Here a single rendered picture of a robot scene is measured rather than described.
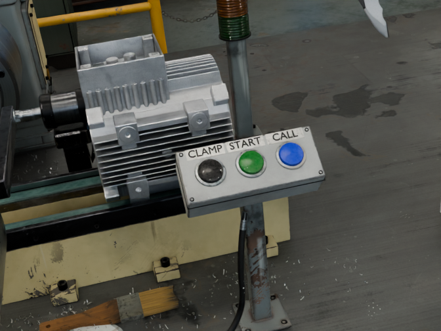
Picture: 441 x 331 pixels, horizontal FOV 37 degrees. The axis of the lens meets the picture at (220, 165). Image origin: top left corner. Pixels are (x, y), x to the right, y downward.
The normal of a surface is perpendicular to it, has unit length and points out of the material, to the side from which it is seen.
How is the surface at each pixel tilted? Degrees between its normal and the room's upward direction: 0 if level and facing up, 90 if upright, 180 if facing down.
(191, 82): 88
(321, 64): 0
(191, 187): 37
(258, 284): 90
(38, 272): 90
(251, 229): 90
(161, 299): 2
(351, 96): 0
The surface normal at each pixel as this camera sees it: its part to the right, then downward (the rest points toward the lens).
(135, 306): -0.10, -0.86
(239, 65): 0.22, 0.47
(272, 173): 0.06, -0.40
